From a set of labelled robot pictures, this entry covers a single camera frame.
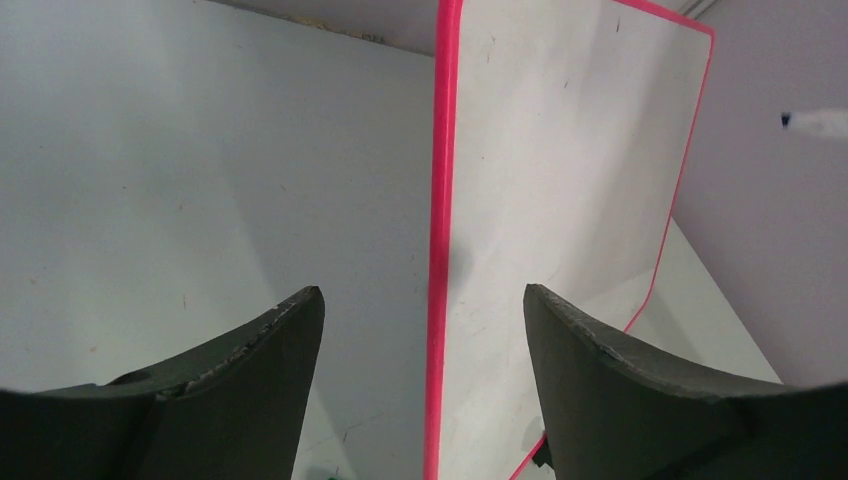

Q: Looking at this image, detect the pink framed whiteboard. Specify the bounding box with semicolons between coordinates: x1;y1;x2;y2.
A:
423;1;715;479

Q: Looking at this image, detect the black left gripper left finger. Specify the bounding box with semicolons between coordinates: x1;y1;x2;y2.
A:
1;286;325;479

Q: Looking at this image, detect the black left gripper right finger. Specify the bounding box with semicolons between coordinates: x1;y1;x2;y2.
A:
523;284;847;479

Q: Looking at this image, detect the black whiteboard left foot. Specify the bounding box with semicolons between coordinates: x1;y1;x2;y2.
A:
531;436;554;470

